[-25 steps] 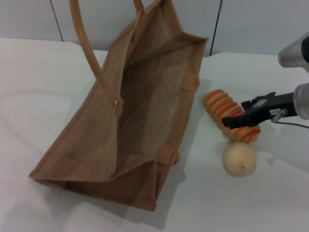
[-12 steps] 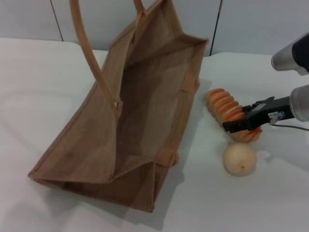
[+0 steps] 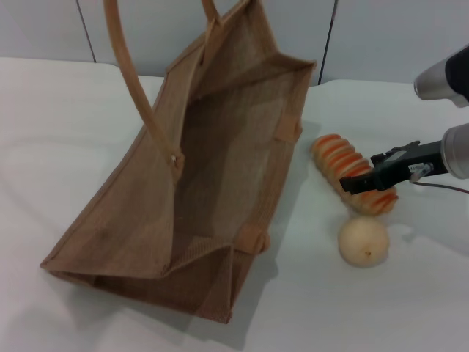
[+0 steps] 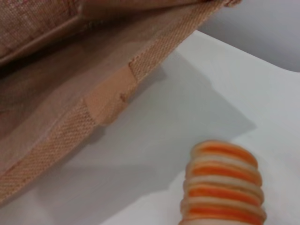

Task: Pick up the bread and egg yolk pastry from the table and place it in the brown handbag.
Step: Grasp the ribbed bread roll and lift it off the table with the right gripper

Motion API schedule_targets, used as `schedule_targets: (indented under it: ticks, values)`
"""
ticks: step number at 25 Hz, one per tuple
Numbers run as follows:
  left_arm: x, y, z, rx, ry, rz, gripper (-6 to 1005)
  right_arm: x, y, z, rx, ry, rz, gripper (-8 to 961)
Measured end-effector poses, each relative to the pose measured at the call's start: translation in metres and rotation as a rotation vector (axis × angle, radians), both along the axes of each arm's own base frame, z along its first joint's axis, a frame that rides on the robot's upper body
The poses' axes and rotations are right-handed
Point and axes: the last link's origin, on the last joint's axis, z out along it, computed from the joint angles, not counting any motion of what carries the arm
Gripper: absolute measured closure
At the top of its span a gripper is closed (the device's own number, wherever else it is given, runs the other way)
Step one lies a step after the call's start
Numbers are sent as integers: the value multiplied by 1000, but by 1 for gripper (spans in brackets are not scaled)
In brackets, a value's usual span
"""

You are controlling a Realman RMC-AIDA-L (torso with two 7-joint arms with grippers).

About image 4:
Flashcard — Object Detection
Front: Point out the brown jute tote bag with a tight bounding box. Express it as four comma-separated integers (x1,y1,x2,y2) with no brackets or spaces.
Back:
0,0,243,208

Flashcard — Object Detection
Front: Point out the orange striped bread loaf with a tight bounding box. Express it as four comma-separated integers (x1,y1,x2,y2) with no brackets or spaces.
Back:
180,140,268,225

